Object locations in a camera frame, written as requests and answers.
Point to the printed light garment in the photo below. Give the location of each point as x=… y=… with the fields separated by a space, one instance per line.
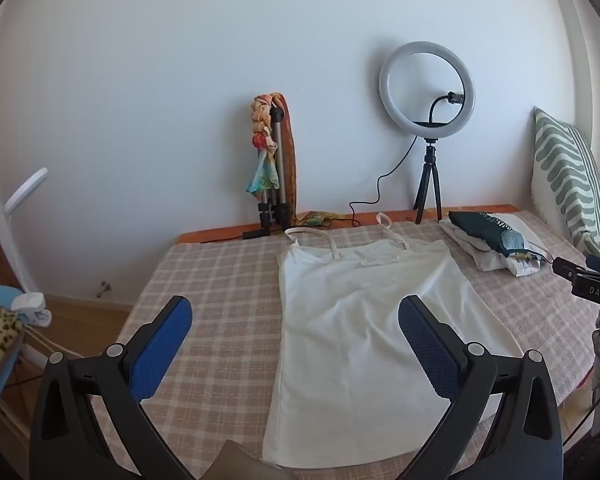
x=525 y=261

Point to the white camisole top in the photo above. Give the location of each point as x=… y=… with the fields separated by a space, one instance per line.
x=355 y=335

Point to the folded clothes stack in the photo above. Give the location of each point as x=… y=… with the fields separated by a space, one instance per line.
x=480 y=256

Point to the pink plaid blanket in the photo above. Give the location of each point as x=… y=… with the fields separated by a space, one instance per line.
x=215 y=285

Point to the green striped pillow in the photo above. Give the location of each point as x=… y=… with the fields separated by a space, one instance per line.
x=562 y=170

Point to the orange mattress edge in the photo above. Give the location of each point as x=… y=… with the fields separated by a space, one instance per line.
x=210 y=235

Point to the blue chair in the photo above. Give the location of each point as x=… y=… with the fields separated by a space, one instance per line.
x=5 y=375

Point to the small metal door stopper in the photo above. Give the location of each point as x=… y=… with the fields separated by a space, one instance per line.
x=102 y=287

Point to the folded silver tripod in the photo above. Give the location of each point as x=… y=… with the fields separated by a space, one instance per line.
x=277 y=160

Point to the black gooseneck phone holder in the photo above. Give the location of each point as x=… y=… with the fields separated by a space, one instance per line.
x=437 y=105

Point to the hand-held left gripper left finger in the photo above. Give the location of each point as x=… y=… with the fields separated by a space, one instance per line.
x=162 y=345

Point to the dark green garment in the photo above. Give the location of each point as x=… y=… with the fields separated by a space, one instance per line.
x=480 y=227

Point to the small black tripod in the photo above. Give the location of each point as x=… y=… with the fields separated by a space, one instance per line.
x=432 y=175

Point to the colourful knotted scarf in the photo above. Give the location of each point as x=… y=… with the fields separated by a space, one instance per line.
x=262 y=160

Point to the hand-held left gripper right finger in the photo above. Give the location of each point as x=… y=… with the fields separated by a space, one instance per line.
x=430 y=355

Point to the white clamp desk lamp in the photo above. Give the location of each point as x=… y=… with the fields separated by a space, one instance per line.
x=27 y=187

